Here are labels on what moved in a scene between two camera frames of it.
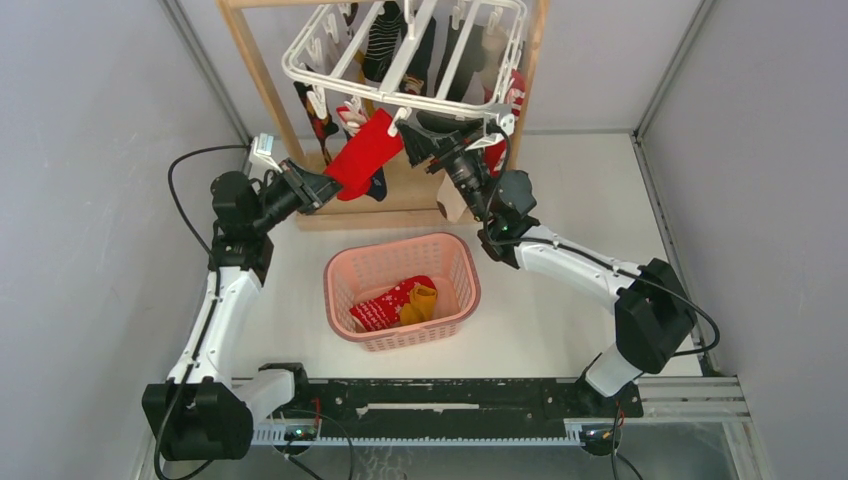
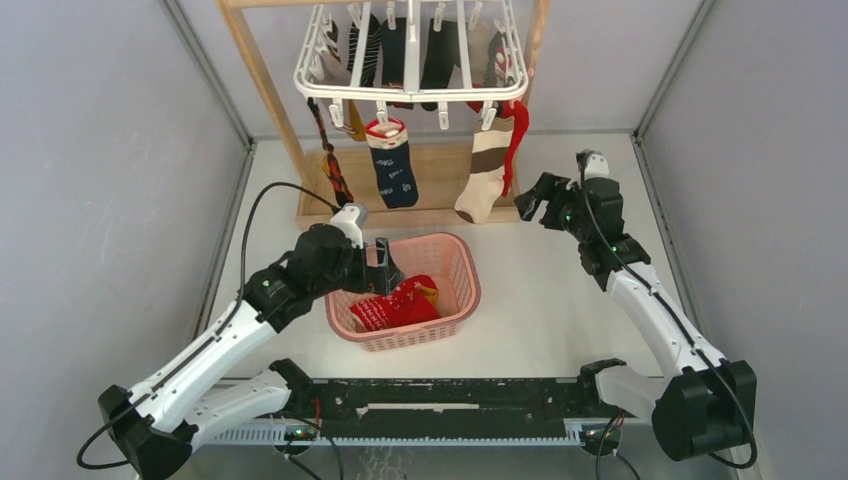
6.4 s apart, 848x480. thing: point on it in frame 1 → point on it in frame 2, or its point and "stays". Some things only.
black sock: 415,77 → 393,49
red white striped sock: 496,153 → 497,69
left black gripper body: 305,199 → 356,276
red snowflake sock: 384,307 stays
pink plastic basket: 353,273 stays
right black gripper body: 452,152 → 564,211
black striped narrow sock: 386,34 → 372,50
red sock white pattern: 368,151 → 409,305
